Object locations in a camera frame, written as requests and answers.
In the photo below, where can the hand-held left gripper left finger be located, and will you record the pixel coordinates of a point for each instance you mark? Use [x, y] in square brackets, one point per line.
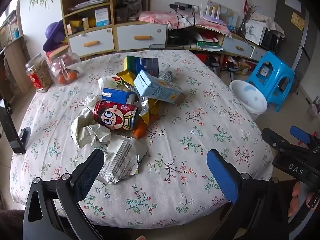
[87, 172]

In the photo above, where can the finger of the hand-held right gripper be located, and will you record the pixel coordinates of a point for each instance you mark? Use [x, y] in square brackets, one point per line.
[300, 133]
[277, 138]

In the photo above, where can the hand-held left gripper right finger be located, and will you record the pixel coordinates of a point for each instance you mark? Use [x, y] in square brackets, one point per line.
[222, 175]

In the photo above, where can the white plastic bin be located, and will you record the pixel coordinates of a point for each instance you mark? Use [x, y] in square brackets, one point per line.
[247, 97]

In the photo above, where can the red cartoon drink can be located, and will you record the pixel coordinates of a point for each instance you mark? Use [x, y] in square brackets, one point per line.
[115, 115]

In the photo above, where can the small blue drink carton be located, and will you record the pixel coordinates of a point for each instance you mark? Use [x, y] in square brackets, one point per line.
[117, 96]

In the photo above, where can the person's right hand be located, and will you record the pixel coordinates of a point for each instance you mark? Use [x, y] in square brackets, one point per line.
[296, 191]

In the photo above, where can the white snack wrapper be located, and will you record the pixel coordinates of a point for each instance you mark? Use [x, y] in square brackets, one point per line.
[120, 160]

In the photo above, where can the crumpled cream paper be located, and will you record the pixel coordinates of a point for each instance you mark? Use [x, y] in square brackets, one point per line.
[85, 130]

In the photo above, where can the blue plastic stool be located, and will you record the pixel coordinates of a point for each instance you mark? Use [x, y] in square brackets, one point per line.
[272, 77]

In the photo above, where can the orange peel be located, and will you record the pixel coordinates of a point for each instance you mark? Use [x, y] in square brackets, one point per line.
[138, 131]

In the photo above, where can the yellow foil snack bag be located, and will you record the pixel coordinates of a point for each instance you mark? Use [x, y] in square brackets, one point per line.
[150, 112]

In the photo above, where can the black phone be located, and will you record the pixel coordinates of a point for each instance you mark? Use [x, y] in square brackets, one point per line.
[10, 130]

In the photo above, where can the grey refrigerator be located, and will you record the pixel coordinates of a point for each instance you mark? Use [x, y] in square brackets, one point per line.
[287, 42]

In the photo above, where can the white plastic drink bottle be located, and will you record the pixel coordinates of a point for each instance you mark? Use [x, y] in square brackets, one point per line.
[106, 82]

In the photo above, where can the glass jar with wooden lid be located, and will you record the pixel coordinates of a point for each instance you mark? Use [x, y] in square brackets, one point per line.
[63, 67]

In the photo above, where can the light blue milk carton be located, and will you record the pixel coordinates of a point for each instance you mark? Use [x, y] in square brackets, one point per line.
[157, 87]

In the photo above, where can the plastic jar with red label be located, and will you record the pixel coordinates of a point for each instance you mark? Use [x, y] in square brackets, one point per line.
[38, 75]

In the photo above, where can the white appliance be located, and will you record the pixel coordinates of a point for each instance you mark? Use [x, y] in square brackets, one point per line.
[255, 31]

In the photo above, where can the yellow paper note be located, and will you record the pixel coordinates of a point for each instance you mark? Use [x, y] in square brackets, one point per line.
[298, 21]

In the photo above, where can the small grey drink can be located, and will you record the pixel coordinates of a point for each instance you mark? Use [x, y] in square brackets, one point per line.
[167, 75]

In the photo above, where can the green dark snack packet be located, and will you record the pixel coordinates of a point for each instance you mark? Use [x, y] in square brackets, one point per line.
[147, 66]

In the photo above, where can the dried branches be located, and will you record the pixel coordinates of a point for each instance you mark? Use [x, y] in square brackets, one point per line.
[246, 15]

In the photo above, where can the white paper note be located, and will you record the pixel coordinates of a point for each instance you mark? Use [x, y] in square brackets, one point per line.
[291, 1]

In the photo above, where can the low wooden cabinet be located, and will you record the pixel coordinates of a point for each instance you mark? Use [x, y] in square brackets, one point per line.
[190, 37]

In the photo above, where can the white paper bag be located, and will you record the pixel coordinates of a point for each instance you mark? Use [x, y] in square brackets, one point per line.
[217, 12]

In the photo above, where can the purple hat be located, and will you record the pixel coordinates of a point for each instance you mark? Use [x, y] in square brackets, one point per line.
[53, 36]

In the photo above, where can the blue and white box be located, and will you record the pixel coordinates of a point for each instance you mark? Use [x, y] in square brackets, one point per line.
[102, 17]

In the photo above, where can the wooden shelf cabinet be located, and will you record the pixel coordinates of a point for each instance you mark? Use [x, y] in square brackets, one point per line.
[113, 15]

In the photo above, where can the power strip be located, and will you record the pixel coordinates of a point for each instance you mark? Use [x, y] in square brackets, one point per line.
[182, 6]

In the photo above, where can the pink floral cloth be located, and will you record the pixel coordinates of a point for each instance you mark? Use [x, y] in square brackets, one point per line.
[160, 17]

